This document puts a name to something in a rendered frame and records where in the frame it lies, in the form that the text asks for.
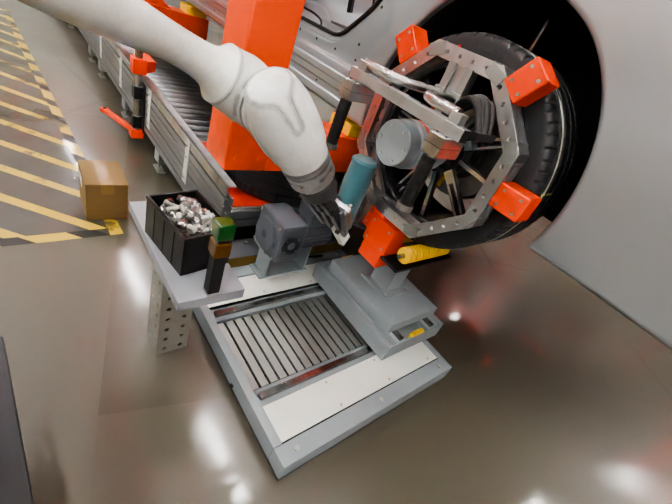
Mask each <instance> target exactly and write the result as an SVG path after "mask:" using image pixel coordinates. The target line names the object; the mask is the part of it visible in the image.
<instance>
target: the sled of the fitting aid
mask: <svg viewBox="0 0 672 504"><path fill-rule="evenodd" d="M331 262H332V260H330V261H325V262H320V263H317V264H316V266H315V269H314V271H313V274H312V276H313V277H314V279H315V280H316V281H317V282H318V284H319V285H320V286H321V287H322V289H323V290H324V291H325V292H326V293H327V295H328V296H329V297H330V298H331V300H332V301H333V302H334V303H335V304H336V306H337V307H338V308H339V309H340V311H341V312H342V313H343V314H344V315H345V317H346V318H347V319H348V320H349V322H350V323H351V324H352V325H353V327H354V328H355V329H356V330H357V331H358V333H359V334H360V335H361V336H362V338H363V339H364V340H365V341H366V342H367V344H368V345H369V346H370V347H371V349H372V350H373V351H374V352H375V354H376V355H377V356H378V357H379V358H380V359H381V361H382V360H384V359H386V358H388V357H390V356H392V355H394V354H396V353H398V352H401V351H403V350H405V349H407V348H409V347H411V346H413V345H415V344H417V343H420V342H422V341H424V340H426V339H428V338H430V337H432V336H434V335H436V334H437V332H438V331H439V329H440V328H441V327H442V325H443V324H444V323H443V322H442V321H440V320H439V319H438V318H437V317H436V316H435V315H434V314H433V315H431V316H429V317H426V318H424V319H421V320H419V321H416V322H414V323H412V324H409V325H407V326H404V327H402V328H399V329H397V330H394V331H392V332H390V333H387V332H386V331H385V330H384V329H383V328H382V327H381V326H380V324H379V323H378V322H377V321H376V320H375V319H374V317H373V316H372V315H371V314H370V313H369V312H368V311H367V309H366V308H365V307H364V306H363V305H362V304H361V303H360V301H359V300H358V299H357V298H356V297H355V296H354V295H353V293H352V292H351V291H350V290H349V289H348V288H347V287H346V285H345V284H344V283H343V282H342V281H341V280H340V278H339V277H338V276H337V275H336V274H335V273H334V272H333V270H332V269H331V268H330V264H331Z"/></svg>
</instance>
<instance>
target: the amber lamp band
mask: <svg viewBox="0 0 672 504"><path fill-rule="evenodd" d="M231 249H232V243H231V241H230V243H226V244H217V243H216V241H215V240H214V238H213V236H210V239H209V244H208V250H209V252H210V254H211V255H212V257H213V258H214V259H219V258H226V257H230V254H231Z"/></svg>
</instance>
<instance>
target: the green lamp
mask: <svg viewBox="0 0 672 504"><path fill-rule="evenodd" d="M211 232H212V234H213V235H214V237H215V238H216V240H217V241H226V240H233V239H234V236H235V232H236V224H235V223H234V222H233V220H232V219H231V218H230V217H229V216H228V217H215V218H213V222H212V228H211Z"/></svg>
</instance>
